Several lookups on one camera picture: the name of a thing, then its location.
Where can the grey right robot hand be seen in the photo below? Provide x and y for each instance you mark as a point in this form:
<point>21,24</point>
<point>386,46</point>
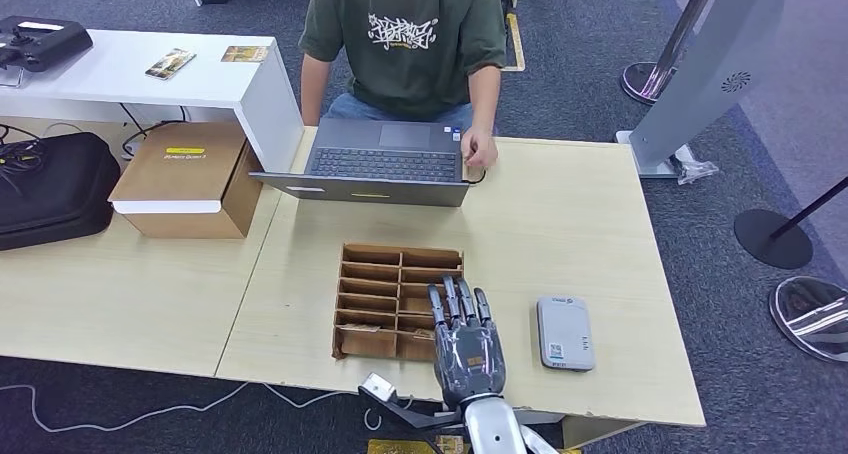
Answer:
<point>470,358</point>

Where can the person's left hand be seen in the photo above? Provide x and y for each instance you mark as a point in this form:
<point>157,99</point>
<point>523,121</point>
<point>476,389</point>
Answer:
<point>480,149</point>

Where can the yellow room key card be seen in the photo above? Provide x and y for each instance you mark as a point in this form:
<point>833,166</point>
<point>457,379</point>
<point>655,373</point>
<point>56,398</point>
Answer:
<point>422,334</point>

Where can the autumn trees ID card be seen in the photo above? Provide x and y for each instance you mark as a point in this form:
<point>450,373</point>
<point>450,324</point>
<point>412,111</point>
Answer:
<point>245,53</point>

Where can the person's left forearm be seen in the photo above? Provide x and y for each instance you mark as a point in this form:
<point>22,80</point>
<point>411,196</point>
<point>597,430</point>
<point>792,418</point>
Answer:
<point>485,100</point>

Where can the person's right forearm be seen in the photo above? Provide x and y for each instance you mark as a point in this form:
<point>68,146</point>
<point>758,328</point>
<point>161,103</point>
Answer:
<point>312,93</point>

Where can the white card reader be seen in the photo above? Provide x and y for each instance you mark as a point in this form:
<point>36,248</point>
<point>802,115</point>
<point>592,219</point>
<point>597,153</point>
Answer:
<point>565,335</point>

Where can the cardboard card organiser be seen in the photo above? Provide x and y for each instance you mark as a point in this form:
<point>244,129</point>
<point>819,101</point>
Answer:
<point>378,298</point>

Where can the card in organiser slot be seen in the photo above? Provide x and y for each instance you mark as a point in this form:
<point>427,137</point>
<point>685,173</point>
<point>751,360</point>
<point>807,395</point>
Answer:
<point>361,327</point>

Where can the person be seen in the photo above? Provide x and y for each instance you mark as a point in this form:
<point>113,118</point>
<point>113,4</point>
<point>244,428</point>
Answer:
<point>404,60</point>

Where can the grey laptop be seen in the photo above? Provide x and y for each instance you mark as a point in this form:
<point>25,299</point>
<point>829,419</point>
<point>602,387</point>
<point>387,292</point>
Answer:
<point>384,163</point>

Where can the gold box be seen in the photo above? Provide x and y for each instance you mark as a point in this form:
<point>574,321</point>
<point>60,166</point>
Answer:
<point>404,447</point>

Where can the yellow floor tape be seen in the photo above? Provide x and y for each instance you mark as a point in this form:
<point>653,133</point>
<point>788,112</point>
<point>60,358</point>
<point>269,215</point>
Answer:
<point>515,43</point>

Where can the chrome stanchion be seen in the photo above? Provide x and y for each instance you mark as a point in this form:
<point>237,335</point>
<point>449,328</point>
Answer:
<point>646,83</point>
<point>813,317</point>

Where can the clear plastic bag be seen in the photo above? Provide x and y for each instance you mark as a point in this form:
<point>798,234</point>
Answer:
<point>696,169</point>

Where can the grey kiosk stand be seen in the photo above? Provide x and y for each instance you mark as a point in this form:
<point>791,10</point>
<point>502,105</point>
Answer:
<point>719,73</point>

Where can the cardboard box with yellow label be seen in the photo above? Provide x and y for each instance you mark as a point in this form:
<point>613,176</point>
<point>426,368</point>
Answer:
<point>179,173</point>

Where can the black stanchion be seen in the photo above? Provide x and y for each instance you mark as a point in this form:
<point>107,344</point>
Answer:
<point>772,240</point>

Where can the smartphone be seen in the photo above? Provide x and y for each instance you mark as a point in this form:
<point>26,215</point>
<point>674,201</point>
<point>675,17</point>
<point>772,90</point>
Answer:
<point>171,64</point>

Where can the white shelf desk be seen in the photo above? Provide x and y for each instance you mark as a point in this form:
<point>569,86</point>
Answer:
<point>132,86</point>

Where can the black carry case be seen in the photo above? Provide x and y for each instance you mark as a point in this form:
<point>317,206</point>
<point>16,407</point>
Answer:
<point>53,192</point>

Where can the black controller device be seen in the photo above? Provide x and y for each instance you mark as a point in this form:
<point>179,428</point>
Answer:
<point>43,42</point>

